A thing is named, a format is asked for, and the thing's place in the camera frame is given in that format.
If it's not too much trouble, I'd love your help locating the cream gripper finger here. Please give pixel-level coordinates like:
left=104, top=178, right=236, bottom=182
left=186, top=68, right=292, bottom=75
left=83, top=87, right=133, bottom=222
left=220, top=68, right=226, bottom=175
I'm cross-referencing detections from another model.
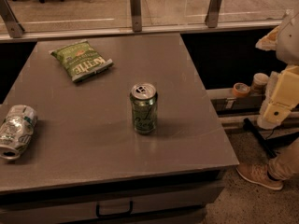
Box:
left=257, top=65, right=299, bottom=130
left=255, top=26, right=279, bottom=51

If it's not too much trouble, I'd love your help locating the green soda can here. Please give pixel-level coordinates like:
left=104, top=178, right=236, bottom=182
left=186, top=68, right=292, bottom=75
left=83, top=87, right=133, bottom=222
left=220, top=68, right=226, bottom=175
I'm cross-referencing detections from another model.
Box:
left=130, top=83, right=158, bottom=134

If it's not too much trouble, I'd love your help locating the green jalapeno chip bag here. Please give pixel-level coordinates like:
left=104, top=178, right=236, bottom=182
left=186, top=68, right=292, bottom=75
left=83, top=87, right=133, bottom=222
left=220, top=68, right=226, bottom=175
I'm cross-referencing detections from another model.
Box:
left=50, top=39, right=113, bottom=83

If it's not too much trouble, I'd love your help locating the crushed white can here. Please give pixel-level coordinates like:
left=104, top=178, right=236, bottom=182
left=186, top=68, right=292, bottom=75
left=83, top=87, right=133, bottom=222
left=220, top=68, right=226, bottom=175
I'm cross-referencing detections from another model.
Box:
left=0, top=105, right=37, bottom=161

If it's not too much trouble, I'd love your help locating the brown lidded jar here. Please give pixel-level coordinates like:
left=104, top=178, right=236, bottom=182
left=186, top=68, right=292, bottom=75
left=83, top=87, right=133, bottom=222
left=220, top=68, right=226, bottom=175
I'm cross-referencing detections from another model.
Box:
left=250, top=73, right=269, bottom=94

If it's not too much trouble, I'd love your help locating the orange tape roll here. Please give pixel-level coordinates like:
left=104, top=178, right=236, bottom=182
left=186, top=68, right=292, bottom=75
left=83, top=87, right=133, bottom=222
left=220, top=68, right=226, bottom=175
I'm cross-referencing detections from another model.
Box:
left=233, top=82, right=250, bottom=98

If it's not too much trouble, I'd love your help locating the black stand leg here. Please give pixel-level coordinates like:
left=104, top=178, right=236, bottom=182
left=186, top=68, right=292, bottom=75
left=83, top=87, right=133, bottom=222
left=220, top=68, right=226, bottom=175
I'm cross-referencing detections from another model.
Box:
left=243, top=118, right=299, bottom=159

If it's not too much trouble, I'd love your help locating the khaki trouser leg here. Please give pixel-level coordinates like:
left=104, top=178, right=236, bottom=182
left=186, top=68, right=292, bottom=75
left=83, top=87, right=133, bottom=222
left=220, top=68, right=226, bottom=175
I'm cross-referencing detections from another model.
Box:
left=268, top=138, right=299, bottom=180

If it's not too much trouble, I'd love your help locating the brown sneaker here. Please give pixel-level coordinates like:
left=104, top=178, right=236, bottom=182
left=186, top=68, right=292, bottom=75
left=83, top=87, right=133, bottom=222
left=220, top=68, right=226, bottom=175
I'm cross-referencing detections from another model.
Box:
left=236, top=163, right=283, bottom=191

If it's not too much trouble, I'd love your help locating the grey cabinet drawer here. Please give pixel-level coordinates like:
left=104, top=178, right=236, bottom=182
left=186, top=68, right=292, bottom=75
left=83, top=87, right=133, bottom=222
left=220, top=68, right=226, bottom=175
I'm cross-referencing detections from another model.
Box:
left=0, top=180, right=224, bottom=224

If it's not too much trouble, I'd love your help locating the grey metal shelf rail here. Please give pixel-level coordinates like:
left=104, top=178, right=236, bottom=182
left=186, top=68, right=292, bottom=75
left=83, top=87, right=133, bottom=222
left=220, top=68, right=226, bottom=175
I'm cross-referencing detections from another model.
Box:
left=207, top=88, right=265, bottom=126

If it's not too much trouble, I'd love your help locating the right metal bracket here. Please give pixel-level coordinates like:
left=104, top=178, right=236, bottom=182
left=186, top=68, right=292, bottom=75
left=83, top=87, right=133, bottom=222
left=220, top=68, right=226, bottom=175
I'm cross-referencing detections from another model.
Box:
left=205, top=0, right=222, bottom=28

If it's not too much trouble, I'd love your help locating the metal bracket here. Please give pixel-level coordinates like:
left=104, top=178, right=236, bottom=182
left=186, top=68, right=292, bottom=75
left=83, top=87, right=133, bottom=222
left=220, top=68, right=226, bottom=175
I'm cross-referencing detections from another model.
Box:
left=0, top=0, right=24, bottom=38
left=205, top=0, right=222, bottom=28
left=130, top=0, right=142, bottom=32

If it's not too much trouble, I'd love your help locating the middle metal bracket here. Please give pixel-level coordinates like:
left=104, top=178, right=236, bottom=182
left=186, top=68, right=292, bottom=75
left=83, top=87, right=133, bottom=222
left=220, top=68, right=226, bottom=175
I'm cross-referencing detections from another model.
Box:
left=130, top=0, right=142, bottom=32

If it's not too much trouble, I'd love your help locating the black drawer handle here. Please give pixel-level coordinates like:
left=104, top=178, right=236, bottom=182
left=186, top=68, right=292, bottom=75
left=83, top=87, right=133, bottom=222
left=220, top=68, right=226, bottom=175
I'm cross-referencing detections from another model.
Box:
left=95, top=201, right=134, bottom=219

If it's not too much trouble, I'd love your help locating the left metal bracket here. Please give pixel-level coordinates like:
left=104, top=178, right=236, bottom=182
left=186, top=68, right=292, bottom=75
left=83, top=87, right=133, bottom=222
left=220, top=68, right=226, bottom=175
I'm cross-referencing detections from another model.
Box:
left=0, top=0, right=24, bottom=38

